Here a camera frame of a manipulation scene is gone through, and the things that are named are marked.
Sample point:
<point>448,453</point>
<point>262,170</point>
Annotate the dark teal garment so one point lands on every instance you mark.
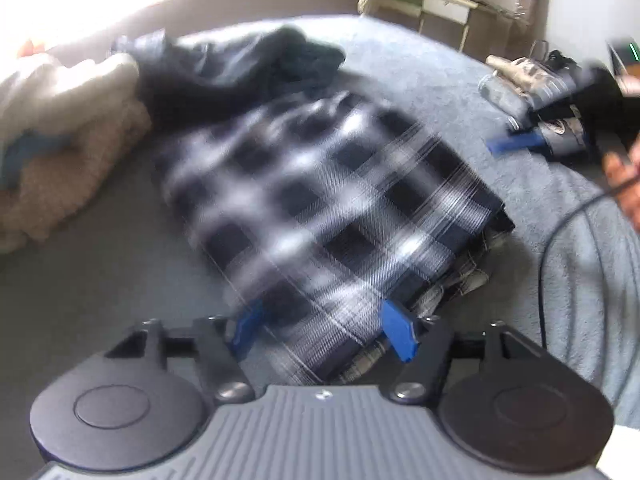
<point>315,55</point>

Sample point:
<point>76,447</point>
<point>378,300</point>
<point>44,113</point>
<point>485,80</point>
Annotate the beige folded garment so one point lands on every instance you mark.
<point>520,70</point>

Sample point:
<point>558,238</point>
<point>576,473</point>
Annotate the light blue cloth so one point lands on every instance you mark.
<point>30,152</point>

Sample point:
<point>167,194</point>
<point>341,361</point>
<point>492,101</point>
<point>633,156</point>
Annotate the beige houndstooth fuzzy garment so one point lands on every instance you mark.
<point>75,190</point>

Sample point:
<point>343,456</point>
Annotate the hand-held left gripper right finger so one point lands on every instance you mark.
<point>400,330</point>

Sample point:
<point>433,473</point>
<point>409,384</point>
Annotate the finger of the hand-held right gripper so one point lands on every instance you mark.
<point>510,143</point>

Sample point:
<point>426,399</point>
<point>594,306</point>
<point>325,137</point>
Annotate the cream fleece garment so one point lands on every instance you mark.
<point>60,95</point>

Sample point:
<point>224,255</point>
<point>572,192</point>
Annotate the orange bag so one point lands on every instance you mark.
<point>30,47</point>

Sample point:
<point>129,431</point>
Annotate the grey folded garment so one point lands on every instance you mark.
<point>500,92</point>

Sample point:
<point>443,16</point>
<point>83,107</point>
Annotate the dark printed garment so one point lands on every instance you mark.
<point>560,132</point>

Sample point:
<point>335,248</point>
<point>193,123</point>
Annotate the bed with grey sheet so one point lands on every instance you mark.
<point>100,285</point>

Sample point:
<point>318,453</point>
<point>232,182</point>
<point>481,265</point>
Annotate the cream wooden desk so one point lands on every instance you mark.
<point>440,5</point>

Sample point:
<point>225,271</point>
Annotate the dark grey garment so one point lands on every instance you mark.
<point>200,80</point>

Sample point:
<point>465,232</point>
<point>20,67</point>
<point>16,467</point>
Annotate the person's right hand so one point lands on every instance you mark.
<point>622,175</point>

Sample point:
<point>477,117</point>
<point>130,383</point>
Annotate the white pinecone ornament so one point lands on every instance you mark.
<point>366,0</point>

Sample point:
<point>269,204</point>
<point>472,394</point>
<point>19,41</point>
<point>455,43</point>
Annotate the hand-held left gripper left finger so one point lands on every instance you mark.
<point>247,327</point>

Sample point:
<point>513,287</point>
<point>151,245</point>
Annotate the black white plaid shirt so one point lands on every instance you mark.
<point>325,210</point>

